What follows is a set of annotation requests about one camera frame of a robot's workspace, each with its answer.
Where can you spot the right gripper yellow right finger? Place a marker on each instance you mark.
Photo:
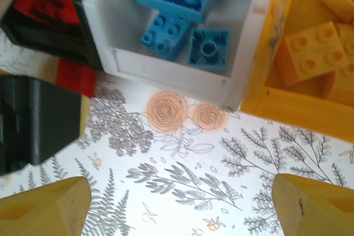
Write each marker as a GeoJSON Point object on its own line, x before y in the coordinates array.
{"type": "Point", "coordinates": [318, 211]}

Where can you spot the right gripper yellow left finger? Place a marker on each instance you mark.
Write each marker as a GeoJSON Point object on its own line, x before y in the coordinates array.
{"type": "Point", "coordinates": [49, 211]}

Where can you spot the red lego brick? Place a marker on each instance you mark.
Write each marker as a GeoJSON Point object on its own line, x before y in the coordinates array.
{"type": "Point", "coordinates": [77, 78]}
{"type": "Point", "coordinates": [49, 4]}

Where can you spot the black plastic bin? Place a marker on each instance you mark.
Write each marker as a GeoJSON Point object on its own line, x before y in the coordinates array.
{"type": "Point", "coordinates": [41, 41]}

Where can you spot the yellow plastic bin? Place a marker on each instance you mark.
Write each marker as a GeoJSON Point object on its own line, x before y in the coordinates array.
{"type": "Point", "coordinates": [276, 109]}

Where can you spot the floral table cover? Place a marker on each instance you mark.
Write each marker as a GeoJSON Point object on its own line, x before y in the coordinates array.
{"type": "Point", "coordinates": [177, 164]}

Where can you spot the white plastic bin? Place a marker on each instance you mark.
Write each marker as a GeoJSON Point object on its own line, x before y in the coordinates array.
{"type": "Point", "coordinates": [166, 73]}

